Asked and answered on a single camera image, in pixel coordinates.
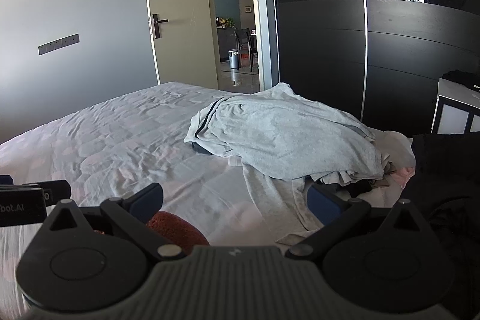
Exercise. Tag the white and pink cloth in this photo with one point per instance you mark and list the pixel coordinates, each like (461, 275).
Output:
(397, 151)

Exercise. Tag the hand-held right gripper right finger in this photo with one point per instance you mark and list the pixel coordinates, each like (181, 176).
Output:
(322, 202)

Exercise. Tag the black chair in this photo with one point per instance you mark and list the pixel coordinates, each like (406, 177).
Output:
(244, 39)

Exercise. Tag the silver trash can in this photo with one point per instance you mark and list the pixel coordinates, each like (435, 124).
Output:
(233, 59)

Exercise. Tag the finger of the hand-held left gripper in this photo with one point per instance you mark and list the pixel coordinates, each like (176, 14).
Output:
(5, 180)
(56, 190)

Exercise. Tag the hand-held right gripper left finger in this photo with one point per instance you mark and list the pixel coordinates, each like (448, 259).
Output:
(148, 198)

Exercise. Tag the black cloth on cabinet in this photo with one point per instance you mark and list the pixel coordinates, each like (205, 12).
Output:
(459, 77)

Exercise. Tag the bed with pink dotted sheet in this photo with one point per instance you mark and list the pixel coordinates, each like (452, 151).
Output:
(112, 140)

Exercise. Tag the pale heather grey cloth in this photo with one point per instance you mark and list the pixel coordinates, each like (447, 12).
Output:
(270, 200)

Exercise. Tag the white cabinet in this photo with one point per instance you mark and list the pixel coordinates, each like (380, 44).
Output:
(455, 113)

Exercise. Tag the grey wall switch panel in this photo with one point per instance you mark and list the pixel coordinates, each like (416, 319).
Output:
(59, 44)

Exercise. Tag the rust red fuzzy object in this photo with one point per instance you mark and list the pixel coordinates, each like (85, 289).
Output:
(176, 228)

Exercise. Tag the dark crumpled cloth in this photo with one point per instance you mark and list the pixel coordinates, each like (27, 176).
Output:
(360, 187)

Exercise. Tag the large black cloth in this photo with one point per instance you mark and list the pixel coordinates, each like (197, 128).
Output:
(446, 173)

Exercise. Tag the light grey shirt navy trim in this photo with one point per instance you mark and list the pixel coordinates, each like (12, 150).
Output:
(285, 132)

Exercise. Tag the cream room door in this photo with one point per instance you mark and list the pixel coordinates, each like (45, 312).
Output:
(176, 16)

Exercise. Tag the black sliding wardrobe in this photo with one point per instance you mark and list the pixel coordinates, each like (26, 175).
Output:
(322, 42)

